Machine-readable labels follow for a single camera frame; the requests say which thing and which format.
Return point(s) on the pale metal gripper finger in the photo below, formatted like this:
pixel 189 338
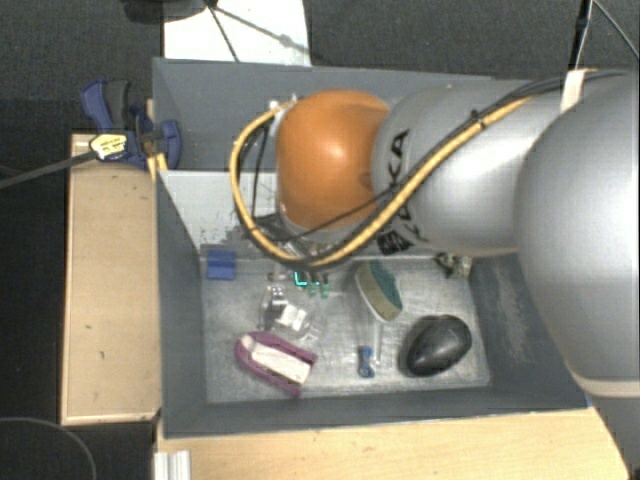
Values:
pixel 275 299
pixel 294 317

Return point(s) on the pale wood flat board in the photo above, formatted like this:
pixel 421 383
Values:
pixel 110 288

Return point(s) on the small dark speckled toy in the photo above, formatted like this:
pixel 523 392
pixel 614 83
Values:
pixel 454 265

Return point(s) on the small blue ribbed block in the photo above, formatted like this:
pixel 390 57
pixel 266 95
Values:
pixel 220 264

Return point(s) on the grey metal bin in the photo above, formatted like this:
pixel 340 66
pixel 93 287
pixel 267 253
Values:
pixel 340 398

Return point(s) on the green sponge dish brush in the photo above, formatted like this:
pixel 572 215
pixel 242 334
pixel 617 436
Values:
pixel 382 290

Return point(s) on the black egg-shaped object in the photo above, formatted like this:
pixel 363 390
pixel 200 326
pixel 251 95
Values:
pixel 436 346

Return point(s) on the purple and white curved object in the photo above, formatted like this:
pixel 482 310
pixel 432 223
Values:
pixel 280 364

